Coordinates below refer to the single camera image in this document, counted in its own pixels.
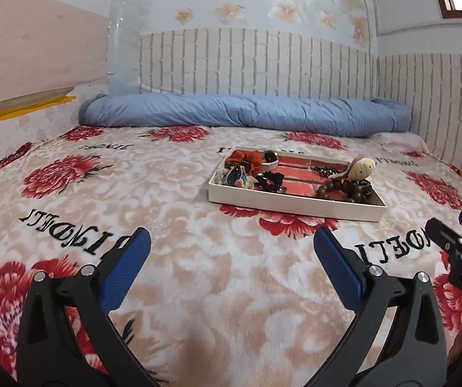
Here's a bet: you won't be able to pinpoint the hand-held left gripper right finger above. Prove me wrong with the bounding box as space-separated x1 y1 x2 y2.
307 226 449 387

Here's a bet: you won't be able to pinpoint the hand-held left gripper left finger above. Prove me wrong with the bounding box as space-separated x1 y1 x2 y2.
15 227 160 387

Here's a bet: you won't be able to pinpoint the brown bead bracelet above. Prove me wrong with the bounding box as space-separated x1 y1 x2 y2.
317 179 374 203

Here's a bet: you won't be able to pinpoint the white tray with brick print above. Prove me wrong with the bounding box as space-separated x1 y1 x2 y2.
207 146 388 222

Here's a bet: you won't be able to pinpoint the beige plush hair clip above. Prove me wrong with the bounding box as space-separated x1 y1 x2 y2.
338 156 377 181

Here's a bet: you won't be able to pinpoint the black scrunchie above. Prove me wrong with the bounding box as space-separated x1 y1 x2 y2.
254 171 286 192

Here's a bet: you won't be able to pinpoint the colourful hair accessories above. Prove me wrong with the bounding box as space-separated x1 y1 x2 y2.
219 165 252 188

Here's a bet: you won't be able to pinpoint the orange scrunchie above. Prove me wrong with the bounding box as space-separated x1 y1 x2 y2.
225 150 267 174

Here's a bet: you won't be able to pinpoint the floral printed blanket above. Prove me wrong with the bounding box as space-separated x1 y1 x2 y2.
0 123 462 387

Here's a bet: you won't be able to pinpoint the black hair clip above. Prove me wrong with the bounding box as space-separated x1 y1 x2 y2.
313 164 350 180

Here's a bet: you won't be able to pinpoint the pink pillow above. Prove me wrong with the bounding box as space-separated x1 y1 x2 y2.
370 131 429 154

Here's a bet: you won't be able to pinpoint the white bangle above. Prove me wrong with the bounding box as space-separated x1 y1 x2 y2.
261 150 282 169

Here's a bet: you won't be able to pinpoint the rolled blue quilt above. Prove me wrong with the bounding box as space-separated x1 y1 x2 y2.
79 93 413 138

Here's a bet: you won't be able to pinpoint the flower wall stickers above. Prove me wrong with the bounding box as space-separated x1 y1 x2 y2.
175 0 372 45

